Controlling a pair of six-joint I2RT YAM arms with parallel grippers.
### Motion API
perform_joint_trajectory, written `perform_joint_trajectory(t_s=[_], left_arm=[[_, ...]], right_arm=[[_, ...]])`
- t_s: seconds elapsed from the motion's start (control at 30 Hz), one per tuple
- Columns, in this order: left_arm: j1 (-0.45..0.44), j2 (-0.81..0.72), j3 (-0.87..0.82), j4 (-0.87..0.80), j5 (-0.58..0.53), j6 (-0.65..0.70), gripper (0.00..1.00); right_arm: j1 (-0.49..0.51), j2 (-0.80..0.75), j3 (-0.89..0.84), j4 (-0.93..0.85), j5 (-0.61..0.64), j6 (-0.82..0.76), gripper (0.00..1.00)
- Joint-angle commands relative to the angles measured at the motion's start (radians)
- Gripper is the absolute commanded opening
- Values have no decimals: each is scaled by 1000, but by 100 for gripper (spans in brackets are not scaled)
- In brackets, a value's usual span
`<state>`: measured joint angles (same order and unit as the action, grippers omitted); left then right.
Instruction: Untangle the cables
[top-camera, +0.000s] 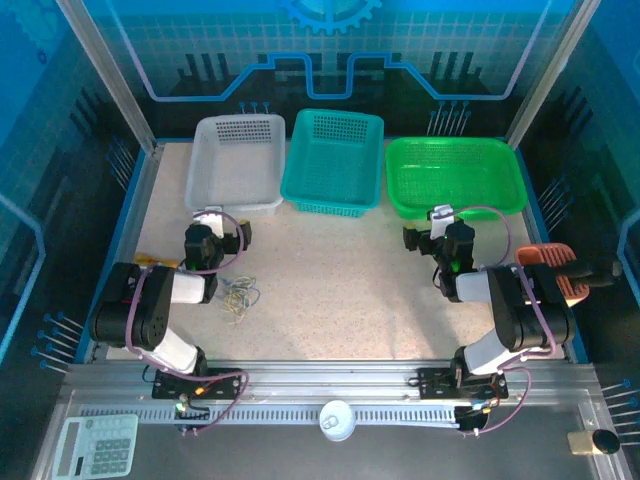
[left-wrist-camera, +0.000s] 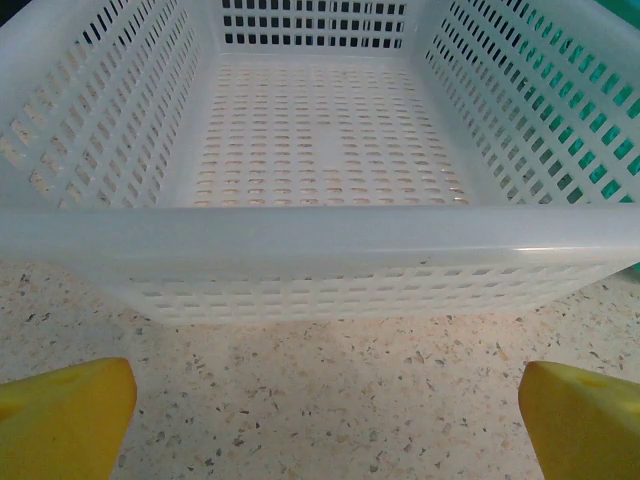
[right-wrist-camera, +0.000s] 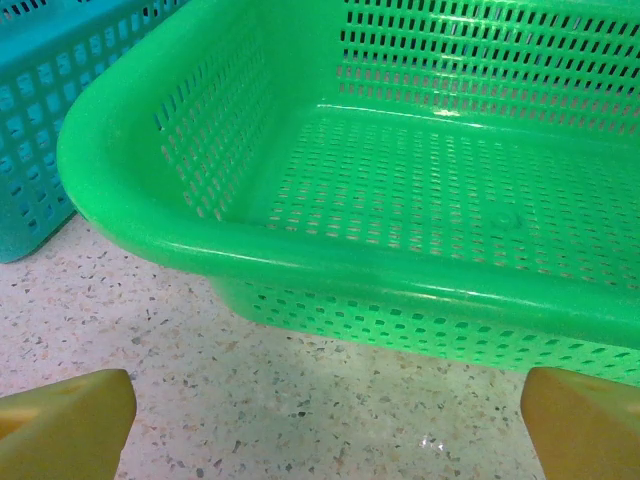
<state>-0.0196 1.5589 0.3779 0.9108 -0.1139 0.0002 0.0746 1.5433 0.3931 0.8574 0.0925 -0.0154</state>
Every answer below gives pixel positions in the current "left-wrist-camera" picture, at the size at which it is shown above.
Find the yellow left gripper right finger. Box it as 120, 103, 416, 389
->
518, 360, 640, 480

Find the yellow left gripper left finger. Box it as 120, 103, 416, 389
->
0, 357, 138, 480

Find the white plastic basket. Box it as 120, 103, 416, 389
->
0, 0, 640, 326

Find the teal plastic basket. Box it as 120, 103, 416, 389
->
514, 0, 640, 281

